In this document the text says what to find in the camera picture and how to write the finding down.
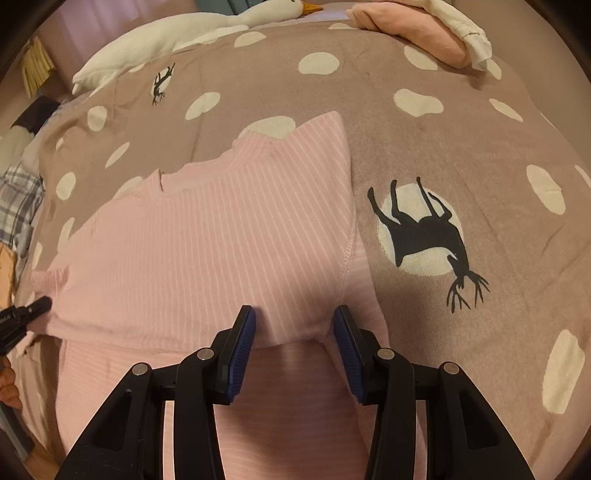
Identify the grey blue curtain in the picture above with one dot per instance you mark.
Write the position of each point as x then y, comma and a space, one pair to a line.
221, 5

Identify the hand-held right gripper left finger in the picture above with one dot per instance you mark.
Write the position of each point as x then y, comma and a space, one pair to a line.
240, 350

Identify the blue plaid cloth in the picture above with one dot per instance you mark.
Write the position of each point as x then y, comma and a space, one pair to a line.
16, 207

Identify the pink folded garment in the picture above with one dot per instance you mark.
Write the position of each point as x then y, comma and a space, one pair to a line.
415, 27

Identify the pink curtain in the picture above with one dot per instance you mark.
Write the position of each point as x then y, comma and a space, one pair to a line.
138, 9

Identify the brown spotted deer blanket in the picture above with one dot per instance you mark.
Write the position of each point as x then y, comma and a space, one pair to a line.
415, 152

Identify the yellow striped object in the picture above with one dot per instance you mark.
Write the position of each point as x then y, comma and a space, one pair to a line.
39, 69

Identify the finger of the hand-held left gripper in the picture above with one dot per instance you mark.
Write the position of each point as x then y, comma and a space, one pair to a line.
21, 318

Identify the white cloth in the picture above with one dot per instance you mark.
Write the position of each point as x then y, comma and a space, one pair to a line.
14, 147

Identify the person's left hand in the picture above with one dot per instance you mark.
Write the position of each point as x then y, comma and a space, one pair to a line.
8, 383

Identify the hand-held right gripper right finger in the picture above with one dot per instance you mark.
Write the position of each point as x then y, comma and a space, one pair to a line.
347, 355

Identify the dark cloth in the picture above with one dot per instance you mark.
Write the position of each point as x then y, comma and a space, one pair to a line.
37, 115

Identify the white goose plush toy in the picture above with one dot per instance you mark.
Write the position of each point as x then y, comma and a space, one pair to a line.
138, 41

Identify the orange cloth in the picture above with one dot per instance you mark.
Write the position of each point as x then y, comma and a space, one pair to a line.
5, 277

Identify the pink striped shirt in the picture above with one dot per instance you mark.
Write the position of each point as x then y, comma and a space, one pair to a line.
184, 230

